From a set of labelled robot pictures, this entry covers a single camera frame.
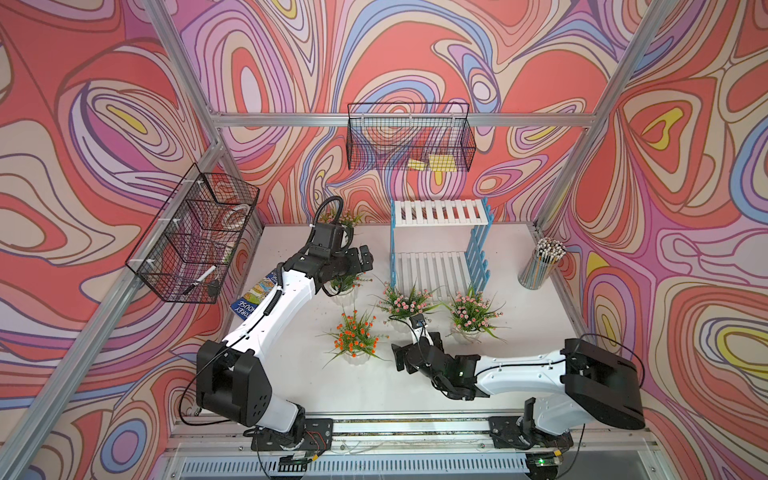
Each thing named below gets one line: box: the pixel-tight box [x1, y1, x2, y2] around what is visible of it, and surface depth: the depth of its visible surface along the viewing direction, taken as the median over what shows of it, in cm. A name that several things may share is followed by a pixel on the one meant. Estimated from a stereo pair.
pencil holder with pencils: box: [518, 237, 567, 290], surface depth 93 cm
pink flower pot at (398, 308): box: [368, 281, 443, 333], surface depth 84 cm
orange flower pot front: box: [315, 309, 391, 369], surface depth 78 cm
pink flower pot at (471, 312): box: [439, 285, 512, 344], surface depth 82 cm
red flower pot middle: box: [330, 272, 373, 306], surface depth 93 cm
